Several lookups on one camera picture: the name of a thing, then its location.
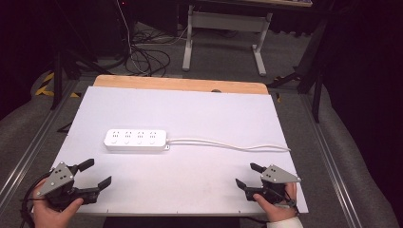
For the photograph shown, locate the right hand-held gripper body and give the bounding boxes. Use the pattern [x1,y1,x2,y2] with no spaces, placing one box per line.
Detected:
[244,163,302,205]

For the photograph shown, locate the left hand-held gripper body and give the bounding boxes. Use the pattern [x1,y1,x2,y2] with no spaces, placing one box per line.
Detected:
[36,161,100,212]

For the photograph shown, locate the person's right hand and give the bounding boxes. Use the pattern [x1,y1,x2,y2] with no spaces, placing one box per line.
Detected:
[252,182,299,223]

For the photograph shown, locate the person's left hand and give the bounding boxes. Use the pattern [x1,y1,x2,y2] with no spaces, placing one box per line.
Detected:
[31,179,86,228]

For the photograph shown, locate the white power strip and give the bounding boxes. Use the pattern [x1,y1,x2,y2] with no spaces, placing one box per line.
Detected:
[103,128,171,152]

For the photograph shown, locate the white board cover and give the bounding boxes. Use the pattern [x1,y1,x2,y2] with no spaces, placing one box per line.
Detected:
[51,85,310,217]

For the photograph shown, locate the yellow black floor tape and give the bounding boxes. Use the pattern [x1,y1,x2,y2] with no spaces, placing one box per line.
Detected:
[34,71,81,99]

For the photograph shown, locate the black metal stand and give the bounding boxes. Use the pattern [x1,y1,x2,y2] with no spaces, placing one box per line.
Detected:
[50,0,112,111]
[266,17,331,124]

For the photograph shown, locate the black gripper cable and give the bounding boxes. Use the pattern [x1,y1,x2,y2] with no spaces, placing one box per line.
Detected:
[20,172,52,228]

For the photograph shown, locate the white power strip cable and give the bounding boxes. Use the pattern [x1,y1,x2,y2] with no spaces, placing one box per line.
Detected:
[165,137,292,153]

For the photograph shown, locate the aluminium rail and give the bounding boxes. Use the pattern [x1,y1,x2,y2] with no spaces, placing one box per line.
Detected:
[299,94,354,228]
[0,79,81,205]

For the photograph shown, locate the black floor cables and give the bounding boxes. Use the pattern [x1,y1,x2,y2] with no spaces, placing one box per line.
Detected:
[124,29,172,78]

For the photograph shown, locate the thin white floor cable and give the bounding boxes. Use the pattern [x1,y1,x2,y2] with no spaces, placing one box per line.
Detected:
[115,0,150,76]

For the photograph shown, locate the white metal desk frame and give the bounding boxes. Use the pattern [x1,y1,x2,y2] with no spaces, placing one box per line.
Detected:
[181,4,274,78]

